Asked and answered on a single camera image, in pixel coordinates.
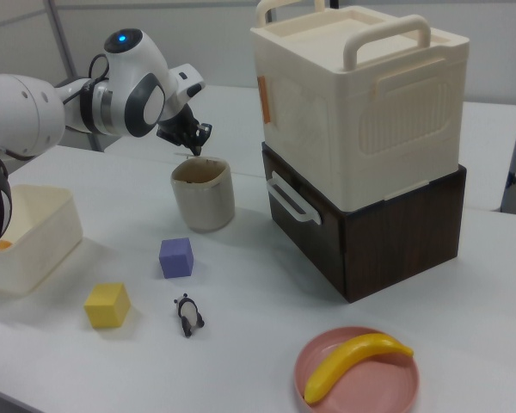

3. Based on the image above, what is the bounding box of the yellow banana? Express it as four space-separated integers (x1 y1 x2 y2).
304 332 415 405

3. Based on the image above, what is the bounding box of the white drawer handle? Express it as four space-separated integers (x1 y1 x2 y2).
266 170 323 225

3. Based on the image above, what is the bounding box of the cream plastic storage box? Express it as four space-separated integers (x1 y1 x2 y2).
249 0 470 213

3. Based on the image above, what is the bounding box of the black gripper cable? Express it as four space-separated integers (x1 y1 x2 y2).
62 53 113 107

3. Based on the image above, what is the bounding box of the white open plastic bin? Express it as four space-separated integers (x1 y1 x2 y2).
0 183 84 297

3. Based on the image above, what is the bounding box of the dark brown drawer box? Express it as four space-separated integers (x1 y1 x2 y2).
261 141 468 305

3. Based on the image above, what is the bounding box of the panda toy figure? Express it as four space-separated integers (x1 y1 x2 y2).
173 293 206 338

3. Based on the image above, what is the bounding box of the purple cube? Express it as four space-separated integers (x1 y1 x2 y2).
158 237 195 280

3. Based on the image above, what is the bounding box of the beige cylindrical cup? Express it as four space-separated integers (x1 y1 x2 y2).
170 150 236 234

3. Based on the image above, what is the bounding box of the pink plate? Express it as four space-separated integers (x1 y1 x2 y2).
293 326 421 413

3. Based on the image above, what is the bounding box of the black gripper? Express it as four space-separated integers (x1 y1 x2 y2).
156 107 213 157

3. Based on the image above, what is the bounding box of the yellow cube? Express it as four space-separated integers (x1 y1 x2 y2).
83 282 132 330

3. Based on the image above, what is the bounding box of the orange tape strip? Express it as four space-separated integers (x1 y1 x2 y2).
257 76 273 126

